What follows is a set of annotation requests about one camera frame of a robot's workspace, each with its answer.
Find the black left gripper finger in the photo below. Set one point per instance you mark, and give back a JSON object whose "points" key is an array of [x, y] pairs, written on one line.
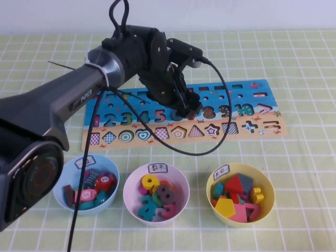
{"points": [[195, 103], [181, 110]]}

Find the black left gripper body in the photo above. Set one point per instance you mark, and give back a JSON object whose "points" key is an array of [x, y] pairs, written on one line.
{"points": [[160, 84]]}

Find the blue number shape puzzle board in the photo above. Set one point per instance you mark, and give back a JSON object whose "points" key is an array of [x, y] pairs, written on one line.
{"points": [[246, 99]]}

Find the orange number piece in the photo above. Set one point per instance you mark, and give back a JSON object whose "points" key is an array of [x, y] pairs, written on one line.
{"points": [[165, 183]]}

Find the teal shape piece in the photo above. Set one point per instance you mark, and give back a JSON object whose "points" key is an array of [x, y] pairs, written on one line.
{"points": [[218, 190]]}

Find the pink number piece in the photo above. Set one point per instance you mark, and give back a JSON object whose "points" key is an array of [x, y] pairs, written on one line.
{"points": [[141, 190]]}

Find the light blue bowl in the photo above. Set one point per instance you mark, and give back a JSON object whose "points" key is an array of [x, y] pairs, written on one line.
{"points": [[113, 168]]}

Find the red triangle piece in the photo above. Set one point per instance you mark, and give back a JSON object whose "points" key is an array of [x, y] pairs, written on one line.
{"points": [[233, 186]]}

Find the green number piece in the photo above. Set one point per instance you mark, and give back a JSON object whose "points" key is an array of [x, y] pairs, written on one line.
{"points": [[155, 198]]}

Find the pink bowl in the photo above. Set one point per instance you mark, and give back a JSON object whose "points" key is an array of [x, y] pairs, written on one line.
{"points": [[131, 189]]}

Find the grey blue trapezoid piece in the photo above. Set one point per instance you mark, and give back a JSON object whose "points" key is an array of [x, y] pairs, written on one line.
{"points": [[246, 182]]}

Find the orange shape piece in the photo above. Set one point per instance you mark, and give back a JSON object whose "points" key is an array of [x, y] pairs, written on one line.
{"points": [[214, 202]]}

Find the red fish piece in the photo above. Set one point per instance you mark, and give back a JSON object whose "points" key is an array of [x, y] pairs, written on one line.
{"points": [[103, 181]]}

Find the purple shape piece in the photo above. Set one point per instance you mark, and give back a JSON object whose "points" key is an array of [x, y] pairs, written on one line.
{"points": [[244, 197]]}

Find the yellow bowl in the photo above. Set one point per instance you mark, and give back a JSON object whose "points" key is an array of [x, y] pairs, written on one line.
{"points": [[265, 183]]}

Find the yellow pentagon piece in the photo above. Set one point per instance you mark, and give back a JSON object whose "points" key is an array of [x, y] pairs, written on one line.
{"points": [[225, 207]]}

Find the yellow equals sign piece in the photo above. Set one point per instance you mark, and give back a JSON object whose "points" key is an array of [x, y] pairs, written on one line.
{"points": [[256, 195]]}

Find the dark striped fish piece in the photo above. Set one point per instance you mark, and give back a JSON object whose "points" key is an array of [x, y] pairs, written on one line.
{"points": [[90, 178]]}

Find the teal fish piece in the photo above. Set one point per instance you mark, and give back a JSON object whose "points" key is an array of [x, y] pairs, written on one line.
{"points": [[86, 206], [101, 199]]}

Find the pink fish piece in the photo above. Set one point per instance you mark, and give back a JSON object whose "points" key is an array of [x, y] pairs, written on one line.
{"points": [[86, 195]]}

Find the brown fish piece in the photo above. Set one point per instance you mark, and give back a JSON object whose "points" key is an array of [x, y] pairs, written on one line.
{"points": [[68, 195]]}

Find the red number seven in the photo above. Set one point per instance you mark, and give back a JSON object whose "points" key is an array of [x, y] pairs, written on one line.
{"points": [[193, 116]]}

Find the white zip tie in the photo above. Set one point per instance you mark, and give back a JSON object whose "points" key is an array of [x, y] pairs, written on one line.
{"points": [[103, 74]]}

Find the white label with two characters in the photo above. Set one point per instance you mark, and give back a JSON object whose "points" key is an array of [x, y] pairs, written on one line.
{"points": [[158, 168]]}

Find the white label with faint writing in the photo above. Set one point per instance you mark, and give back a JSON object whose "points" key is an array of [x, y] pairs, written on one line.
{"points": [[221, 172]]}

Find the yellow number nine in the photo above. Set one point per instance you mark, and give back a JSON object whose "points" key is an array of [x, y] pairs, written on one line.
{"points": [[155, 187]]}

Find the brown number eight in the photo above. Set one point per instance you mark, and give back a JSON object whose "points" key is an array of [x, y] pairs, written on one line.
{"points": [[159, 194]]}

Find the green checked tablecloth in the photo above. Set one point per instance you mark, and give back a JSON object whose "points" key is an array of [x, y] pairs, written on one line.
{"points": [[288, 65]]}

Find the magenta number three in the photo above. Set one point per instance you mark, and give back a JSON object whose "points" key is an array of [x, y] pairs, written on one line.
{"points": [[170, 213]]}

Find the white label with one character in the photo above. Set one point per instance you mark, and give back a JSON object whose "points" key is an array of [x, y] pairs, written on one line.
{"points": [[90, 160]]}

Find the teal number four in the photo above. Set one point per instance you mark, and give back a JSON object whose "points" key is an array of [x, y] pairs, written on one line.
{"points": [[148, 212]]}

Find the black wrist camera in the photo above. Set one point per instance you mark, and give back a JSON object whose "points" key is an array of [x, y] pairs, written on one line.
{"points": [[183, 48]]}

